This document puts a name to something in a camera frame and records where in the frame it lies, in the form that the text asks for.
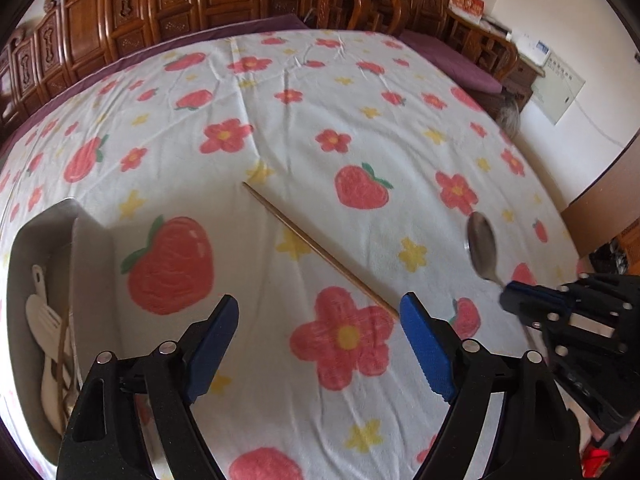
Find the long carved wooden sofa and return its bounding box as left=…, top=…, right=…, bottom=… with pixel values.
left=0, top=0, right=321, bottom=128

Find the cream plastic fork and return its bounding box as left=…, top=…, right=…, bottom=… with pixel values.
left=26, top=292, right=69, bottom=434

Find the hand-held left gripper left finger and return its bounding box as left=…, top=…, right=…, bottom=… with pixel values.
left=56, top=295, right=240, bottom=480

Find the strawberry flower print tablecloth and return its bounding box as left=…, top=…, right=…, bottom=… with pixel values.
left=0, top=29, right=585, bottom=480

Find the white box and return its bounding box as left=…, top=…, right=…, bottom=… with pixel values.
left=515, top=32, right=554, bottom=68

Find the white plastic utensil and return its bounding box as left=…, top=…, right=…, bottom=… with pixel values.
left=31, top=264, right=49, bottom=302

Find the grey fluffy object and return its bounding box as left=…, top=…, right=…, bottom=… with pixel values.
left=495, top=97, right=524, bottom=134

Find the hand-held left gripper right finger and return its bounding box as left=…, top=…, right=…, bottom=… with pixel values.
left=399, top=291, right=584, bottom=480

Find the wooden chair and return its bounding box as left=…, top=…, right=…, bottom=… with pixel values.
left=302, top=0, right=412, bottom=37

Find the purple seat cushion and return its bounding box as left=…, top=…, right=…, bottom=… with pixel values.
left=400, top=30, right=504, bottom=94

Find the carved wooden armchair sofa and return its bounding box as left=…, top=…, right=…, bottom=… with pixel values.
left=345, top=0, right=522, bottom=92

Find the white wall panel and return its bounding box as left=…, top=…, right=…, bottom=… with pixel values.
left=530, top=57, right=587, bottom=126

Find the wooden side table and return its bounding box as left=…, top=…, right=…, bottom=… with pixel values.
left=514, top=51, right=547, bottom=95

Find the thin golden brown chopstick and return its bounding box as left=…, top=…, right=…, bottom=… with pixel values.
left=242, top=181, right=401, bottom=320

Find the stainless steel utensil container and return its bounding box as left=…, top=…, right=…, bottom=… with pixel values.
left=7, top=198, right=124, bottom=467

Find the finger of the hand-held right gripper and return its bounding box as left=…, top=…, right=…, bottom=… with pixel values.
left=520, top=309, right=632, bottom=362
left=501, top=273, right=640, bottom=312

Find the brown wooden door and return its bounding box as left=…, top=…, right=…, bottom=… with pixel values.
left=560, top=129, right=640, bottom=257

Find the large silver metal spoon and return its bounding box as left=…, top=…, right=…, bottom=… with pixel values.
left=465, top=211, right=509, bottom=291

